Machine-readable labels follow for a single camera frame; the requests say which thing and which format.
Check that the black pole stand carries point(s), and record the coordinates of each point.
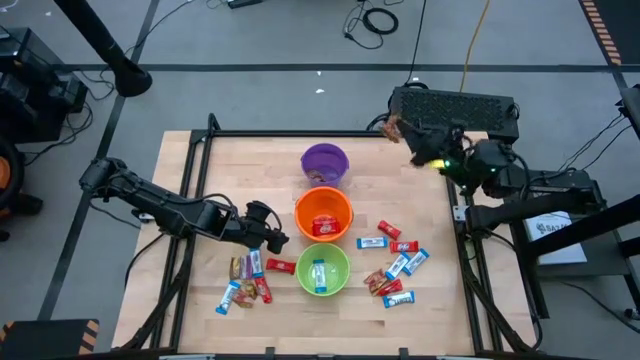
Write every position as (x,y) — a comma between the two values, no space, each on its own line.
(125,75)

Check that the black equipment cart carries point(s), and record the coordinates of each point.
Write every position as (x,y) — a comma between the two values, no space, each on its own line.
(30,85)

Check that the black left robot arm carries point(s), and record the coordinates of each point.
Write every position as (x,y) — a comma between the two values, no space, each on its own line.
(160,205)

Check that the black diagonal beam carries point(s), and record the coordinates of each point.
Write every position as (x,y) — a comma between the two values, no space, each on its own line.
(590,225)

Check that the black perforated computer case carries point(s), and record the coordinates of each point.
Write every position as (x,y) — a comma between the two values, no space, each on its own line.
(450,105)

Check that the red KitKat bar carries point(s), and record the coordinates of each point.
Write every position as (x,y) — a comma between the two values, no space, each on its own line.
(263,290)
(280,266)
(325,221)
(404,246)
(389,230)
(391,287)
(325,231)

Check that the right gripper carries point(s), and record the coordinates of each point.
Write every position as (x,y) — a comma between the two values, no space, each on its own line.
(440,147)

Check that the purple halloween bucket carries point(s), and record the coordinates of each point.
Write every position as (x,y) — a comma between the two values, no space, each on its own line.
(325,152)

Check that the hazard-striped floor mat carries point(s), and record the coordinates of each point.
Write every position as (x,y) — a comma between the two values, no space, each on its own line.
(615,25)

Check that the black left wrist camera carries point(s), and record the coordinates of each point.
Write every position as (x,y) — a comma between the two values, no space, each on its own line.
(260,211)

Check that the black aluminium table frame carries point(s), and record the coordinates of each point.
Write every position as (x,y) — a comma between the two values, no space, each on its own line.
(325,133)

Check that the black power strip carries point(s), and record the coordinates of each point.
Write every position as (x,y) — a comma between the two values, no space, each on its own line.
(245,3)

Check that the green jack-o'-lantern bucket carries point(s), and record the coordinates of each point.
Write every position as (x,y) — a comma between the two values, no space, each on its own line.
(335,270)

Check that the orange halloween bucket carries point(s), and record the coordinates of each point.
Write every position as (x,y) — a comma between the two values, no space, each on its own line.
(307,207)

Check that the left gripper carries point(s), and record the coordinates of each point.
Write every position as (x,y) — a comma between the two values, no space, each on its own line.
(245,227)

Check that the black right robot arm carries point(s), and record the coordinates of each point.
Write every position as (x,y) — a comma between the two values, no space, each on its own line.
(530,205)

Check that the white printed sheet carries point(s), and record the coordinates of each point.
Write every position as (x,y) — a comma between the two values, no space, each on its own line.
(560,245)

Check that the black side stand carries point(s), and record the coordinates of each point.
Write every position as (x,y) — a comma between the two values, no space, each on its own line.
(607,260)

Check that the purple candy wrapper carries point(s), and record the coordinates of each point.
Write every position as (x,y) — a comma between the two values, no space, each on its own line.
(245,267)

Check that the orange black machine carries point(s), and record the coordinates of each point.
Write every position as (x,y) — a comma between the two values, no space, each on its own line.
(5,175)

